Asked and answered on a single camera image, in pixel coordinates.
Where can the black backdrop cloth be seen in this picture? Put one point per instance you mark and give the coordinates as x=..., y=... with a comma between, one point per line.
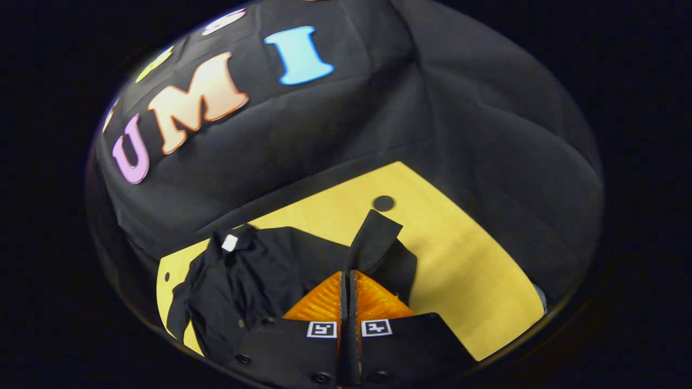
x=432, y=108

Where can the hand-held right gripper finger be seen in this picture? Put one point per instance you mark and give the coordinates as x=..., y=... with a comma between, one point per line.
x=344, y=346
x=353, y=346

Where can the black shirt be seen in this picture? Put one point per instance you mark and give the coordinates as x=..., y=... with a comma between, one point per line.
x=270, y=270

